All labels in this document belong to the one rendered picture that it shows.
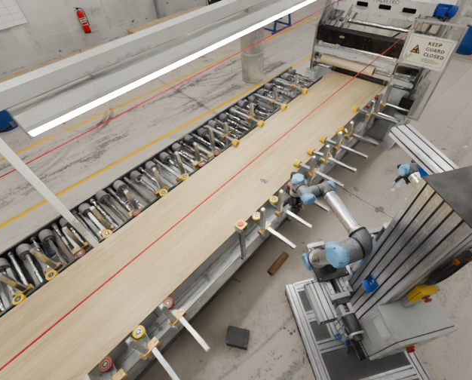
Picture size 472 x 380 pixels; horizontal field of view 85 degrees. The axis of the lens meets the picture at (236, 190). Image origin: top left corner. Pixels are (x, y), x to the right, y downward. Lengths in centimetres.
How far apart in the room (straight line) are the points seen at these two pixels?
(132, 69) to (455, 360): 330
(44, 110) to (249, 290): 246
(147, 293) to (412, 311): 171
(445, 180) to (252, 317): 217
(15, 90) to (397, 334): 197
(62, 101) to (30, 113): 11
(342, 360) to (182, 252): 160
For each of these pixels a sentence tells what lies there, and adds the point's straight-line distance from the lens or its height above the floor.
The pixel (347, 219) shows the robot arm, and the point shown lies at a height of 163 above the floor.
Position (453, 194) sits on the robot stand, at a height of 203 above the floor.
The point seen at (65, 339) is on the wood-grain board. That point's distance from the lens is 234.
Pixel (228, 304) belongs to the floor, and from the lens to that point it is 296.
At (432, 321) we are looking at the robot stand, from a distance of 189.
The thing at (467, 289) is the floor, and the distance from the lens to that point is 369.
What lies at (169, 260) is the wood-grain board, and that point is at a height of 90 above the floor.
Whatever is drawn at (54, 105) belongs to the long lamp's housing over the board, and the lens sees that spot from 115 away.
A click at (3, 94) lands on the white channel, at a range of 112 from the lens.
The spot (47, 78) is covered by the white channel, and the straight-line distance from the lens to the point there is 114.
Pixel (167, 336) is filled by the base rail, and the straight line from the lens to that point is 226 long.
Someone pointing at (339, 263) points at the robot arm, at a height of 161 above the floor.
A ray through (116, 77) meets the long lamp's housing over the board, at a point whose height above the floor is 237.
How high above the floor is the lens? 282
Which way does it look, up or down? 49 degrees down
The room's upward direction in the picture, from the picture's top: 6 degrees counter-clockwise
